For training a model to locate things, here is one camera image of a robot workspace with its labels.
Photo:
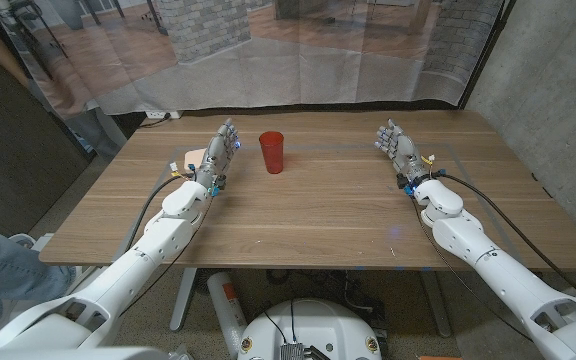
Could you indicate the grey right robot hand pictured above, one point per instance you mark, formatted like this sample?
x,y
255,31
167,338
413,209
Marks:
x,y
405,152

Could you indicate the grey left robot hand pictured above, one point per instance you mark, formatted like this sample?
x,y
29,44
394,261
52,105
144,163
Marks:
x,y
218,152

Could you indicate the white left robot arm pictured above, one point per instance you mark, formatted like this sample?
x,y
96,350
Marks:
x,y
133,265

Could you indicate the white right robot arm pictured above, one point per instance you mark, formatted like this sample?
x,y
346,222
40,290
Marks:
x,y
508,280

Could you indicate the red plastic cup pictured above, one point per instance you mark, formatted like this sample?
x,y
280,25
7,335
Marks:
x,y
271,155

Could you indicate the white power strip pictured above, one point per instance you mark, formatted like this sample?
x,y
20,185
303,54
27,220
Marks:
x,y
160,115

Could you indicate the printed room backdrop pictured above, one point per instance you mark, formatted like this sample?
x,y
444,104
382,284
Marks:
x,y
293,60

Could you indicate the black backdrop stand pole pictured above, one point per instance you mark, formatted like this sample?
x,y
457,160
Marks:
x,y
483,60

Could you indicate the white table leg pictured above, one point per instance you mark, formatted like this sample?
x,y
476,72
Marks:
x,y
437,305
183,300

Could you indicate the white cylinder with orange label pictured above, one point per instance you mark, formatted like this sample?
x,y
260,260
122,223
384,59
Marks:
x,y
225,305

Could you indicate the white round robot torso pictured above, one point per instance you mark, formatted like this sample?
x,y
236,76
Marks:
x,y
318,325

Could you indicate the seated person in blue jeans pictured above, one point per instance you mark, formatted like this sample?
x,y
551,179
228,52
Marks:
x,y
3,270

